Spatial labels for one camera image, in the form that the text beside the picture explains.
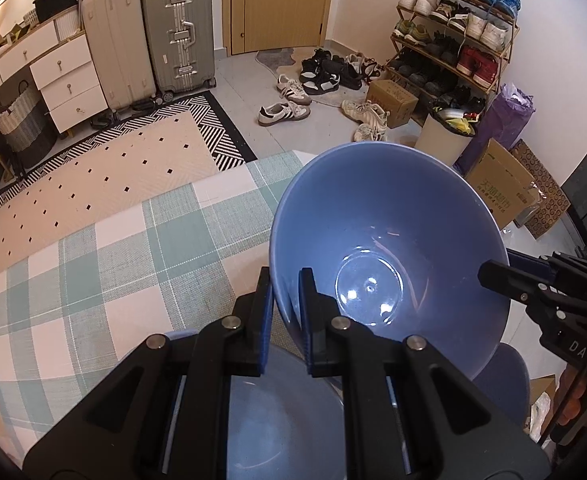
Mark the wooden door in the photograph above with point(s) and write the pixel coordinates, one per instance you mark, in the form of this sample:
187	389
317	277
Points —
257	25

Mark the white trash bin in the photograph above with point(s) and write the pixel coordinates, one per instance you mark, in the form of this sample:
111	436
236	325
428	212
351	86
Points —
446	133

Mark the teal plaid tablecloth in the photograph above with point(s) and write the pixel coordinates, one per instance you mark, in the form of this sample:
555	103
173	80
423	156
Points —
178	261

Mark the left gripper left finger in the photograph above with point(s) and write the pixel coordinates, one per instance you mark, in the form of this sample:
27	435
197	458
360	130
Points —
163	412

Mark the purple bag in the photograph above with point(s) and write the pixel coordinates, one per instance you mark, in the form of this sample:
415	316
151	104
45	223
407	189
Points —
503	122

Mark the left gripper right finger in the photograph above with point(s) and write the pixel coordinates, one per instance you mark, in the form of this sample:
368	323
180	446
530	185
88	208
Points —
409	413

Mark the woven laundry basket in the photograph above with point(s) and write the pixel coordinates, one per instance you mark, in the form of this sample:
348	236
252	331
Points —
27	127

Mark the arched vanity mirror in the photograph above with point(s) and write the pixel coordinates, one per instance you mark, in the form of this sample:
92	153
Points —
8	7

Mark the small brown cardboard box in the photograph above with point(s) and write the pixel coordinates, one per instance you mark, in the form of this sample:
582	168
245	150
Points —
394	99

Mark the large blue bowl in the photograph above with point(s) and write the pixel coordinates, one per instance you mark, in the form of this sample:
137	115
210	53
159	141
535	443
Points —
285	424

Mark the white dressing table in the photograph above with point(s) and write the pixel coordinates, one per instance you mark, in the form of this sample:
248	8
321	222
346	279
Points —
57	55

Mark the white suitcase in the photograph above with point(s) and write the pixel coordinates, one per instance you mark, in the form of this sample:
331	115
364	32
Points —
118	44

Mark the patterned floor rug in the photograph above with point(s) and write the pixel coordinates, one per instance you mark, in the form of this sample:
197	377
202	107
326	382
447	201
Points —
115	169

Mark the shoe rack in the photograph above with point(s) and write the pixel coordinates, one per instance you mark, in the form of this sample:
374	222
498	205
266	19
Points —
453	52

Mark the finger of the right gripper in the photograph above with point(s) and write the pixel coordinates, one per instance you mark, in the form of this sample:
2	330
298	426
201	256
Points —
528	262
533	284

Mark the cardboard box on floor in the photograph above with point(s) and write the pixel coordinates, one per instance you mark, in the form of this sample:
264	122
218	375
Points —
505	186

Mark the silver suitcase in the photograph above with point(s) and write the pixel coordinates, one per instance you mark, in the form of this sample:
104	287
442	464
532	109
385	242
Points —
181	45

